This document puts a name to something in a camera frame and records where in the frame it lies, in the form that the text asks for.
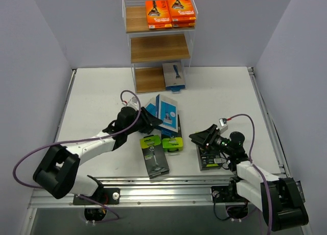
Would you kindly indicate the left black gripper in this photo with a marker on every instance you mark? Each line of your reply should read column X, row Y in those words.
column 144, row 120

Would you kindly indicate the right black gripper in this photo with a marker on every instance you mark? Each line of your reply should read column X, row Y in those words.
column 209, row 137

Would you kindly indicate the blue Harry's box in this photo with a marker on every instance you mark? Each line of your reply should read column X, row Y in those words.
column 167, row 111
column 151, row 107

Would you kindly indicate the grey blue razor box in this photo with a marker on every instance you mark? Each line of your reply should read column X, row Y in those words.
column 173, row 75

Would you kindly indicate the large orange Fusion5 razor box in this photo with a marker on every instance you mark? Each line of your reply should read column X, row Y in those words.
column 157, row 14

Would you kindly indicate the narrow orange Fusion5 razor box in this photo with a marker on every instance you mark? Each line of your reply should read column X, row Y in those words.
column 181, row 10

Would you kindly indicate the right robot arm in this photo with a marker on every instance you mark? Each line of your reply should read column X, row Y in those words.
column 278, row 199

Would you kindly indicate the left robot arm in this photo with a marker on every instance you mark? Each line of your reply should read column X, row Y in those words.
column 58, row 170

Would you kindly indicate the orange razor box on shelf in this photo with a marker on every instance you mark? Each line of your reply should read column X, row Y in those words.
column 184, row 24

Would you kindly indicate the black box with face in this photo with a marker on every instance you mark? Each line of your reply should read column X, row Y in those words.
column 209, row 159

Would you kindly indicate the black green razor box middle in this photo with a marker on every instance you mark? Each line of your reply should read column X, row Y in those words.
column 172, row 143

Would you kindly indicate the black green razor box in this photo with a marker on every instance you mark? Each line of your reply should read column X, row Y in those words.
column 172, row 143
column 154, row 156

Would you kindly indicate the black green razor box front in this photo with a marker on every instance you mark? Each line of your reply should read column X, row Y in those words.
column 154, row 156

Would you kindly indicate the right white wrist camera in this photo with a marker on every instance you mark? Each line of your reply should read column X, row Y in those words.
column 223, row 126

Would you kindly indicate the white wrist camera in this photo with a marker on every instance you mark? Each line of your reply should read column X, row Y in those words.
column 223, row 126
column 133, row 103

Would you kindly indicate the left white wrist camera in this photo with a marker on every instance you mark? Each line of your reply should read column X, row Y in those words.
column 133, row 103

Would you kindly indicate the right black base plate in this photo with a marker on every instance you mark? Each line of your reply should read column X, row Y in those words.
column 224, row 194

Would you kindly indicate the white wire wooden shelf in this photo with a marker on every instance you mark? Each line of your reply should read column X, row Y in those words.
column 150, row 48

